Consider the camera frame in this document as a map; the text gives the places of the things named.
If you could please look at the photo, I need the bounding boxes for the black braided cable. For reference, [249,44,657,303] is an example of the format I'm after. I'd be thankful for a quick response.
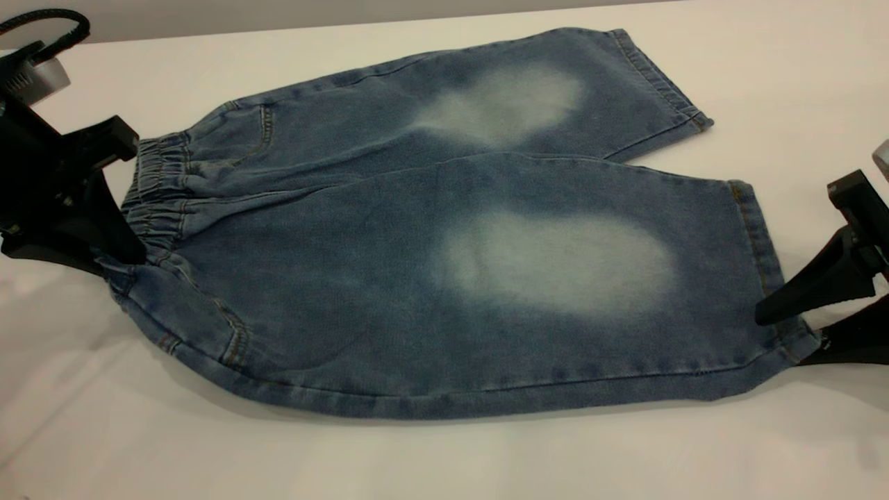
[0,8,91,65]

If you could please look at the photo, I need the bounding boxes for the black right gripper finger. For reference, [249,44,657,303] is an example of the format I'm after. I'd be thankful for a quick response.
[756,229,877,326]
[799,297,889,367]

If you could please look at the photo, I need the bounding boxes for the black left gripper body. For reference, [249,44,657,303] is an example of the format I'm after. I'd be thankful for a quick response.
[0,104,140,240]

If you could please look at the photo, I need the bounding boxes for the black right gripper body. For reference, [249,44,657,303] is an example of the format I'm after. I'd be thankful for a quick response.
[828,170,889,275]

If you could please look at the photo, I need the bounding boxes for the blue denim pants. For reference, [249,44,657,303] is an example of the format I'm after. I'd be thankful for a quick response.
[97,28,822,421]

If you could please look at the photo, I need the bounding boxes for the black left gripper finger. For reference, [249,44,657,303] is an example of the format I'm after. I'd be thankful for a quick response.
[0,236,105,277]
[69,170,148,266]

